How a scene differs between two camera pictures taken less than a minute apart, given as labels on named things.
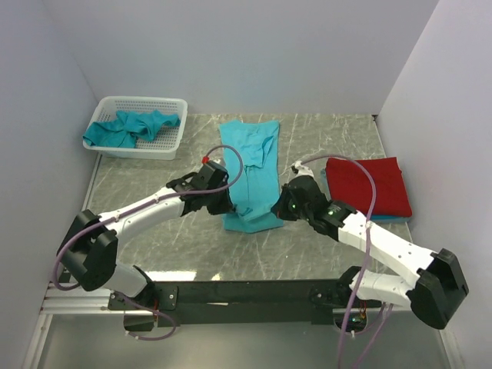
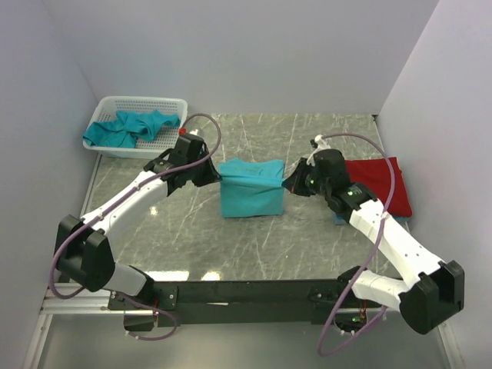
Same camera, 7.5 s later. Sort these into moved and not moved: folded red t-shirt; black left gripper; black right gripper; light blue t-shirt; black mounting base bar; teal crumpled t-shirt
Moved: light blue t-shirt; black right gripper; black left gripper
Not moved: teal crumpled t-shirt; folded red t-shirt; black mounting base bar
